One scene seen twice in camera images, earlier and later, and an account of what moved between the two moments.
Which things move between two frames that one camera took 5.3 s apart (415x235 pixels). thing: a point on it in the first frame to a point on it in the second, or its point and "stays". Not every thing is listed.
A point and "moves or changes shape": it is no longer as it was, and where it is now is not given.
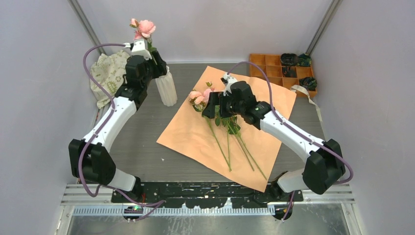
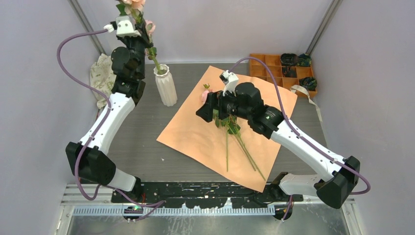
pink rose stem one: [145, 28] moves or changes shape
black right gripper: [214, 100] stays
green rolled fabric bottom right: [310, 83] stays
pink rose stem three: [233, 128] stays
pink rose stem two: [198, 100] to [227, 150]
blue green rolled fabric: [305, 60] stays
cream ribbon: [295, 88] stays
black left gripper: [159, 69] to [143, 38]
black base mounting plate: [210, 195] stays
